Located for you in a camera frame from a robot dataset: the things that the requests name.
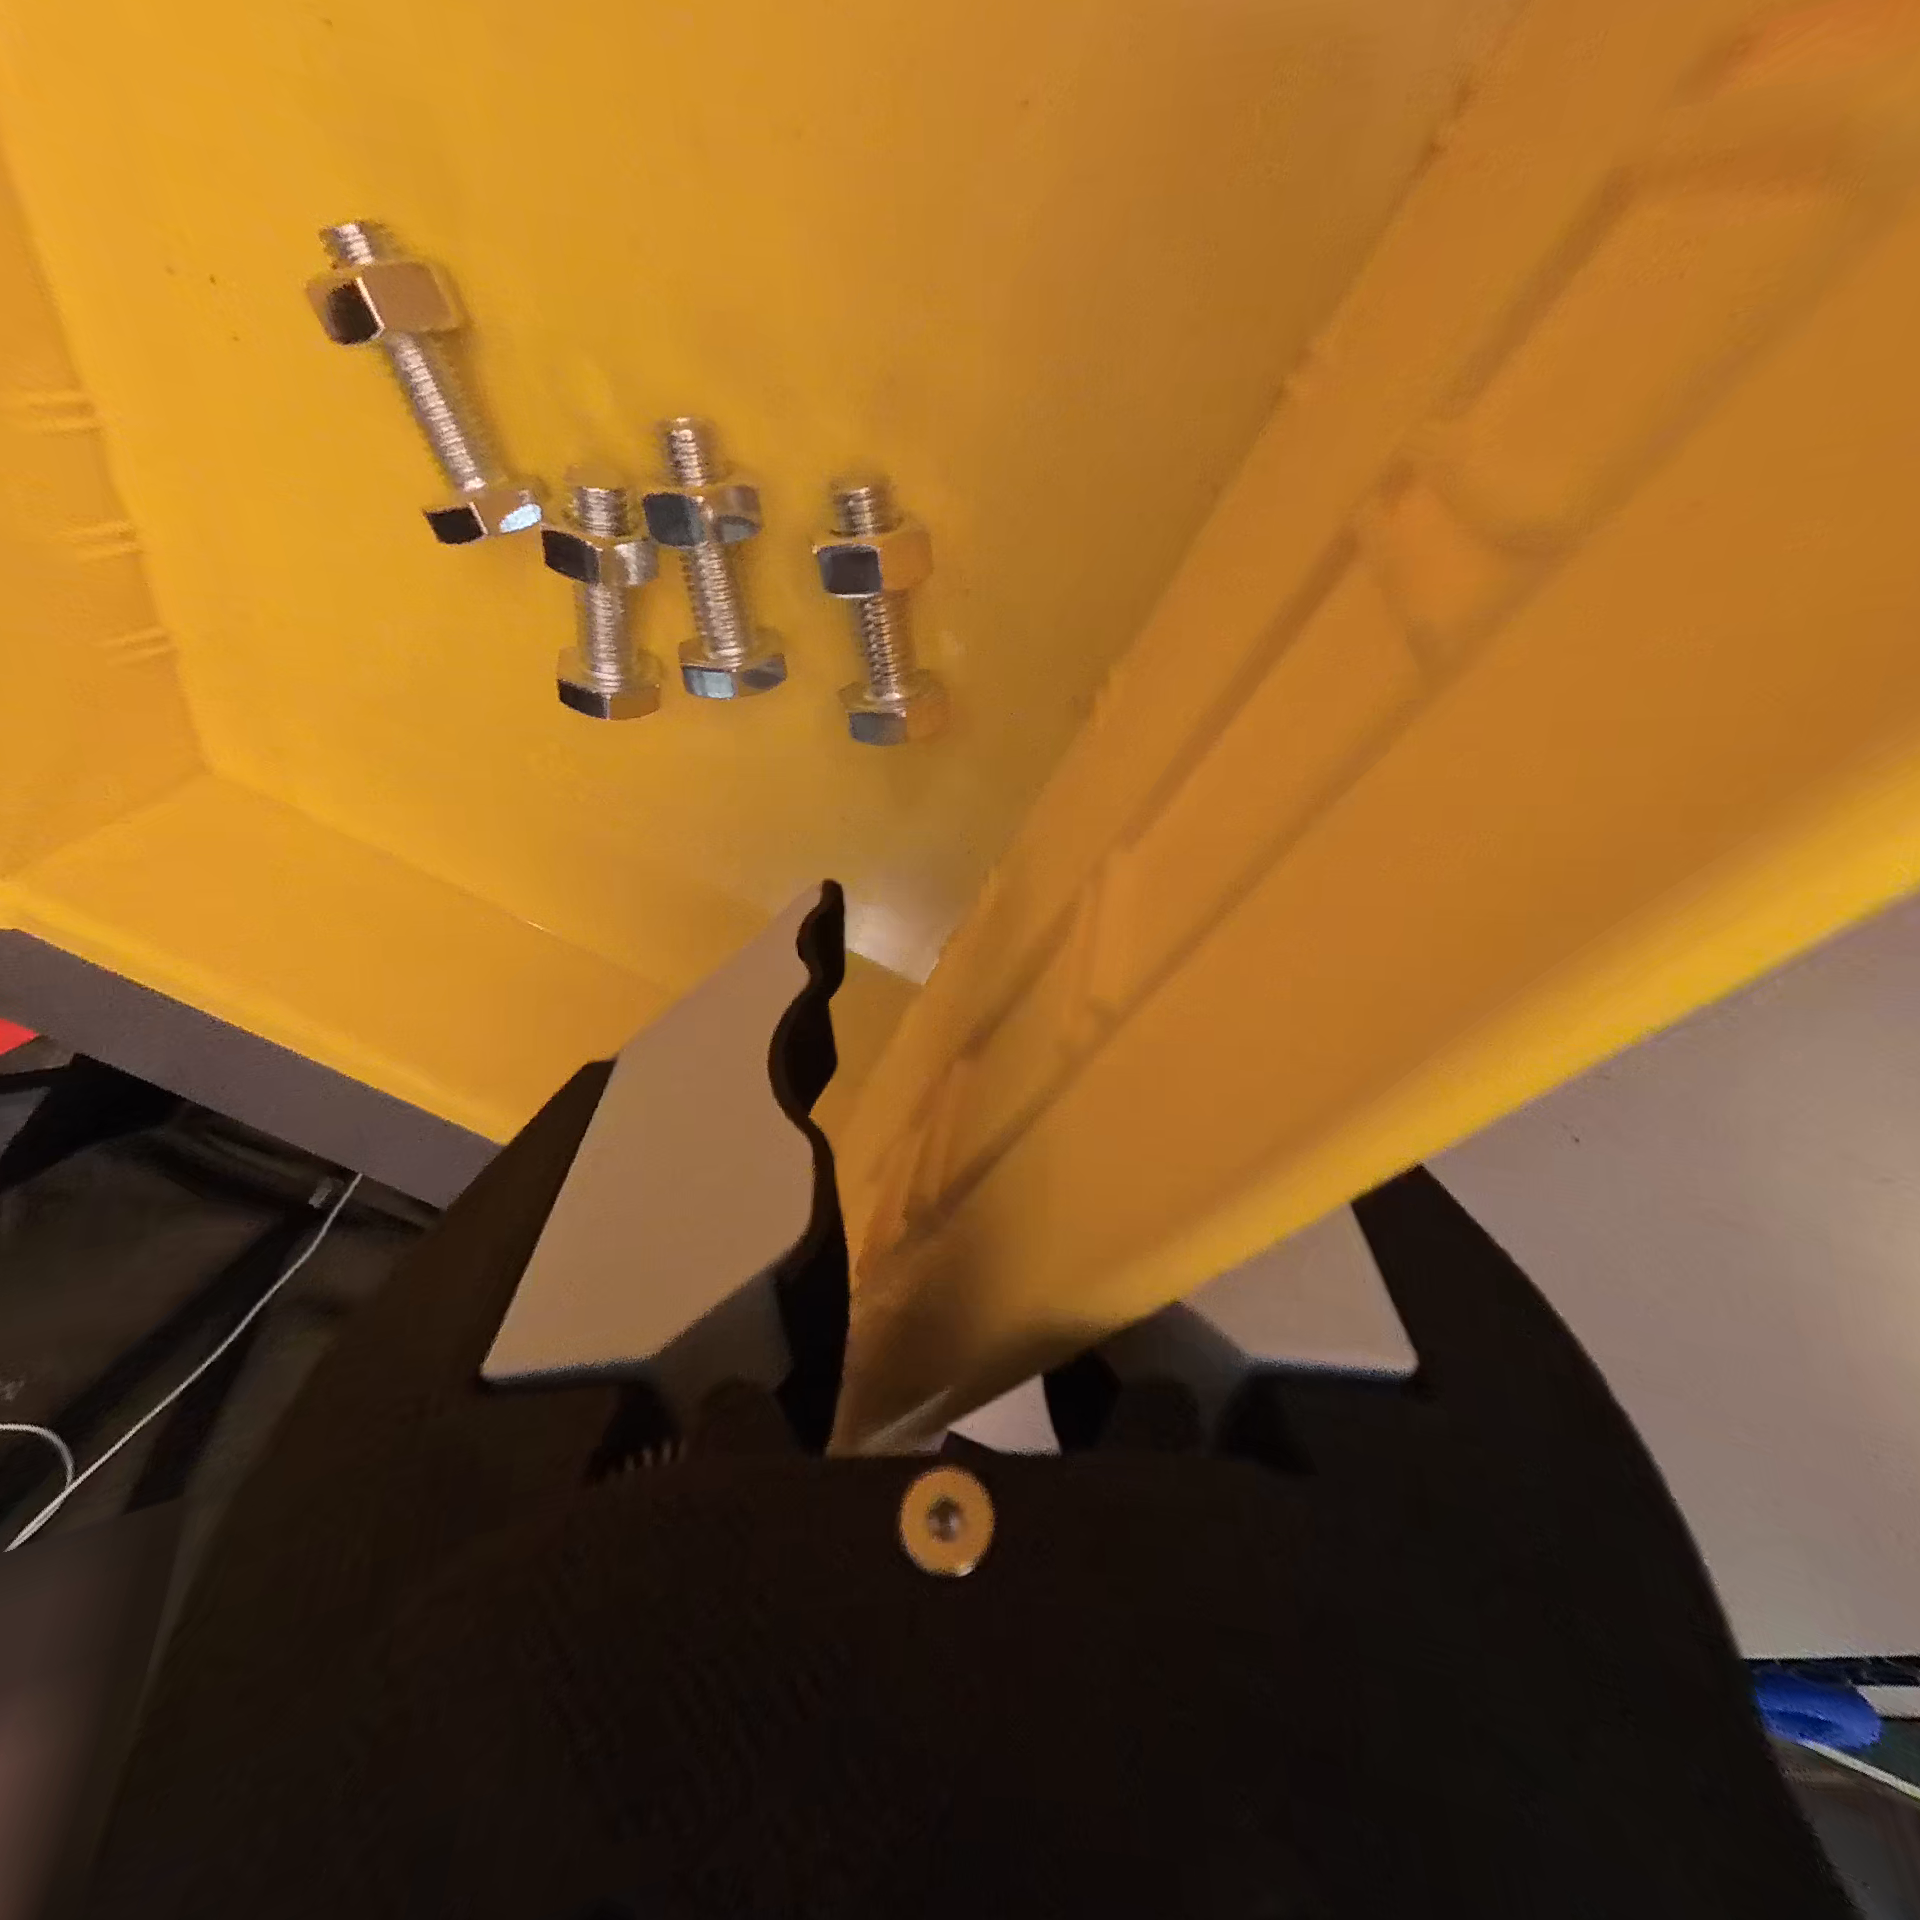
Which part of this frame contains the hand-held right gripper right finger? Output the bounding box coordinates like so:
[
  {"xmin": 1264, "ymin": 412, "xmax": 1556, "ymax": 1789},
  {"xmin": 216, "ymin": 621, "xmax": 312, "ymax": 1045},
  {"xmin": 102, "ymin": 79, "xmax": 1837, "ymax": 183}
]
[{"xmin": 1048, "ymin": 1206, "xmax": 1420, "ymax": 1453}]

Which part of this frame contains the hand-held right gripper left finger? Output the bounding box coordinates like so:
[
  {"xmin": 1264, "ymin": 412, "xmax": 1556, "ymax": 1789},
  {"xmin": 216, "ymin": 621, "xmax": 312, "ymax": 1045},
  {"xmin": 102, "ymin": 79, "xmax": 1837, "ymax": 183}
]
[{"xmin": 479, "ymin": 883, "xmax": 847, "ymax": 1453}]

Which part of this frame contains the steel hex bolt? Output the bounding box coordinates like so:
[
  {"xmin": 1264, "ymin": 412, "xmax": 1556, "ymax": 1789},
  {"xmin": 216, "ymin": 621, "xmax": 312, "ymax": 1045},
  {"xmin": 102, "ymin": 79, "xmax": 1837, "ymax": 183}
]
[
  {"xmin": 305, "ymin": 221, "xmax": 549, "ymax": 544},
  {"xmin": 809, "ymin": 480, "xmax": 951, "ymax": 747},
  {"xmin": 539, "ymin": 480, "xmax": 665, "ymax": 722},
  {"xmin": 643, "ymin": 415, "xmax": 788, "ymax": 702}
]

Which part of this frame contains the yellow plastic bin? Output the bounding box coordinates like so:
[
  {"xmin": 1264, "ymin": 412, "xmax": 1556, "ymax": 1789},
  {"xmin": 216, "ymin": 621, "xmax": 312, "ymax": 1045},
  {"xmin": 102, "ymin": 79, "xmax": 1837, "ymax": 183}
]
[{"xmin": 0, "ymin": 0, "xmax": 1920, "ymax": 1456}]

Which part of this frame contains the thin white cable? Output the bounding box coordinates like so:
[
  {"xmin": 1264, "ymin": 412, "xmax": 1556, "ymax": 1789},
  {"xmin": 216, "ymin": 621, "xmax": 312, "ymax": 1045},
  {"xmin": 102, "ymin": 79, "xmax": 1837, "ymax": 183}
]
[{"xmin": 0, "ymin": 1171, "xmax": 361, "ymax": 1555}]

